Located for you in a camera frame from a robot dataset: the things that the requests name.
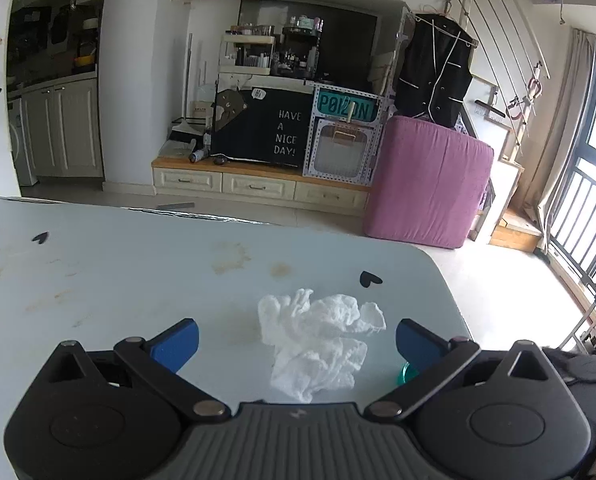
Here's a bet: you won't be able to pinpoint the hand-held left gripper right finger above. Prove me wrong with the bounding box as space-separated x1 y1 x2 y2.
364 318 559 423

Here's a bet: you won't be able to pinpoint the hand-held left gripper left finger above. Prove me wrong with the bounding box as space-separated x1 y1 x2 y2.
40 318 232 423

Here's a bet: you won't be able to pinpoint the white tissue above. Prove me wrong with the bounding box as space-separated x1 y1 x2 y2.
258 287 387 404

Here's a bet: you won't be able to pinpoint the teal bottle cap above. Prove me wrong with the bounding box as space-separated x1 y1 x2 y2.
395 360 421 386

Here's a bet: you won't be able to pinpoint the wooden stairs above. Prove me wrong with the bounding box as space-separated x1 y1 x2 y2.
470 150 544 253

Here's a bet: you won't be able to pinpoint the pink mattress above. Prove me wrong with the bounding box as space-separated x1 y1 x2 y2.
363 115 495 250

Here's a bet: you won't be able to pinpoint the black balcony railing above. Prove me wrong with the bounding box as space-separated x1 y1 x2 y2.
548 167 596 291

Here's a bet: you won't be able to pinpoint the low wooden drawer cabinet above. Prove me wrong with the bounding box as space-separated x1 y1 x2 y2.
152 155 371 213

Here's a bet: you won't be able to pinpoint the black chalkboard sign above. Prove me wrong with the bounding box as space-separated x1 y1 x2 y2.
210 85 316 168

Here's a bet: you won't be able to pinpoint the cream kitchen base cabinet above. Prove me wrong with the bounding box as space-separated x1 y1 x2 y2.
20 77 103 178

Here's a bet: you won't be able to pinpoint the teal sign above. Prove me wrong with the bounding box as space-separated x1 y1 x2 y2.
315 87 381 123

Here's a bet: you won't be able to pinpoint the beige curtain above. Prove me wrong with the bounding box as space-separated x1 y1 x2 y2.
520 30 596 256

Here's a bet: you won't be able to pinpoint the pink hooks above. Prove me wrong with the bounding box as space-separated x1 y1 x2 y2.
508 77 544 121

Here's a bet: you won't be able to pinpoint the black vest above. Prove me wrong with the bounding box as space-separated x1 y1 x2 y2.
394 12 479 128

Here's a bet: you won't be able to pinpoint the white storage rack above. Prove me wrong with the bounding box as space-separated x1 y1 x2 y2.
220 30 276 73

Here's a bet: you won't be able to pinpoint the black bottle rack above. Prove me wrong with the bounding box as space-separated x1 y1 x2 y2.
275 15 323 78

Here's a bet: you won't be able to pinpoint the stair railing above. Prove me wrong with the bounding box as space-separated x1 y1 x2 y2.
450 0 551 136

